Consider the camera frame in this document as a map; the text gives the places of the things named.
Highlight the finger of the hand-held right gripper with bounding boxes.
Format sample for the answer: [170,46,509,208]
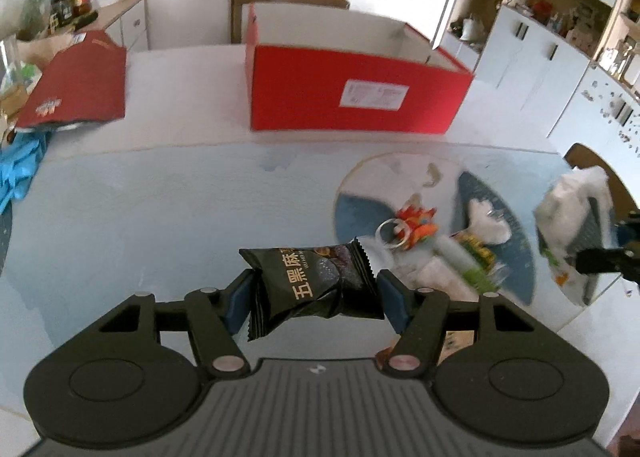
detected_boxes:
[616,209,640,238]
[574,246,640,283]

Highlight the red box lid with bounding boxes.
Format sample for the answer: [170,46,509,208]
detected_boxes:
[14,29,128,130]

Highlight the white cabinet unit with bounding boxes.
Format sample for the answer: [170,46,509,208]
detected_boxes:
[472,0,640,158]

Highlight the blue cloth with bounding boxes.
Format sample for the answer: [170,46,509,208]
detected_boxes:
[0,129,51,215]

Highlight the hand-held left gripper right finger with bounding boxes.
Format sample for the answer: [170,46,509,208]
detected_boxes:
[376,270,555,380]

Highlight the clear plastic container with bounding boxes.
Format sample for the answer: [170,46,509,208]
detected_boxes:
[25,0,56,40]

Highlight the white sideboard with wooden top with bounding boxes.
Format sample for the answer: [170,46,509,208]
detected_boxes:
[10,0,151,55]

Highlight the white plastic bag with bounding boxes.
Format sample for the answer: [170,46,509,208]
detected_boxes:
[534,168,618,308]

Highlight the red cardboard box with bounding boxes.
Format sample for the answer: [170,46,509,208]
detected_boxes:
[242,2,476,135]

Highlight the white ornament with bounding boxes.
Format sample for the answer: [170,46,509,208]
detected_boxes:
[460,17,486,40]

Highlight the black snack packet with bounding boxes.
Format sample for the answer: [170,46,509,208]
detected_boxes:
[238,236,386,342]

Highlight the white plush item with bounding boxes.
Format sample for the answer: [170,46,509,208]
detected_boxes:
[465,198,512,244]

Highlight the orange toy keychain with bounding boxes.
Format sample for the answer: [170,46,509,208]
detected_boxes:
[376,192,441,250]

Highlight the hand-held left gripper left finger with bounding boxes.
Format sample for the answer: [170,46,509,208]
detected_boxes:
[80,269,257,380]

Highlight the green white packet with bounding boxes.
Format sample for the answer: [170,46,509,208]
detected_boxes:
[440,229,506,293]

